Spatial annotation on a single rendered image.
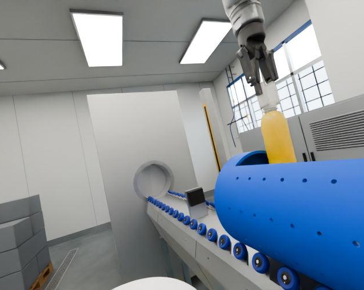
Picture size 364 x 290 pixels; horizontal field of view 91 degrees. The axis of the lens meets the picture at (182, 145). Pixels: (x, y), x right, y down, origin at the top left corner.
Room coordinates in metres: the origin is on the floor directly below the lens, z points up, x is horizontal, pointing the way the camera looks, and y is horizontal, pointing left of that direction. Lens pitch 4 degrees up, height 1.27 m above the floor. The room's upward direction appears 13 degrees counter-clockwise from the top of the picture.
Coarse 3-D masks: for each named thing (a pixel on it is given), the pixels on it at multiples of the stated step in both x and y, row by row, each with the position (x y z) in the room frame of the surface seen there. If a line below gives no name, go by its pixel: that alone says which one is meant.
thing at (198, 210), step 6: (186, 192) 0.95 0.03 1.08; (192, 192) 0.95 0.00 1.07; (198, 192) 0.96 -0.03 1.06; (186, 198) 0.96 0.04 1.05; (192, 198) 0.94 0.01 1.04; (198, 198) 0.96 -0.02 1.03; (204, 198) 0.97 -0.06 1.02; (192, 204) 0.94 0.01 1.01; (198, 204) 0.97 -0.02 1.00; (204, 204) 0.99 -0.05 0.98; (192, 210) 0.96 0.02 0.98; (198, 210) 0.97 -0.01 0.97; (204, 210) 0.98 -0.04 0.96; (192, 216) 0.95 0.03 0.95; (198, 216) 0.97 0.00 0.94
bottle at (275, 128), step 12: (276, 108) 0.50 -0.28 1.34; (264, 120) 0.50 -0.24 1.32; (276, 120) 0.48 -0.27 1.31; (264, 132) 0.51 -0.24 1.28; (276, 132) 0.48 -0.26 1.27; (288, 132) 0.49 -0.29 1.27; (264, 144) 0.53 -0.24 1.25; (276, 144) 0.49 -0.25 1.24; (288, 144) 0.48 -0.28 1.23; (276, 156) 0.49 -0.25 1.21; (288, 156) 0.48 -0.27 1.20
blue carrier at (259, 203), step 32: (256, 160) 0.61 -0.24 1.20; (352, 160) 0.26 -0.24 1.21; (224, 192) 0.49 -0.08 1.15; (256, 192) 0.39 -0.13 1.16; (288, 192) 0.33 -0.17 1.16; (320, 192) 0.28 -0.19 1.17; (352, 192) 0.24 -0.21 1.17; (224, 224) 0.52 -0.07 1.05; (256, 224) 0.39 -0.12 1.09; (288, 224) 0.32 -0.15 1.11; (320, 224) 0.27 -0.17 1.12; (352, 224) 0.24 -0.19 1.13; (288, 256) 0.35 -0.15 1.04; (320, 256) 0.28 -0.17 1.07; (352, 256) 0.24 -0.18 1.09; (352, 288) 0.26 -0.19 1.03
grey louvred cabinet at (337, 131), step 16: (304, 112) 1.92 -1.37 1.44; (320, 112) 1.76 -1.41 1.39; (336, 112) 1.63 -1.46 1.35; (352, 112) 1.52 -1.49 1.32; (256, 128) 2.61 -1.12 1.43; (304, 128) 1.94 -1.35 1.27; (320, 128) 1.79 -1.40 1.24; (336, 128) 1.66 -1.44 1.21; (352, 128) 1.55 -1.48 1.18; (256, 144) 2.66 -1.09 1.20; (304, 144) 1.99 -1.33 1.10; (320, 144) 1.83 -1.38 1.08; (336, 144) 1.70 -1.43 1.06; (352, 144) 1.59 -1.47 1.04; (304, 160) 2.01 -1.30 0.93; (320, 160) 1.87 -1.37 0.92
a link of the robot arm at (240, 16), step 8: (256, 0) 0.47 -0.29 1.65; (240, 8) 0.48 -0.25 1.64; (248, 8) 0.47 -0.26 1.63; (256, 8) 0.47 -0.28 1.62; (232, 16) 0.50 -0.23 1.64; (240, 16) 0.48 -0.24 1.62; (248, 16) 0.47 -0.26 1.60; (256, 16) 0.47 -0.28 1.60; (232, 24) 0.51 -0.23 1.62; (240, 24) 0.49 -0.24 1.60; (248, 24) 0.48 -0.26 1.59
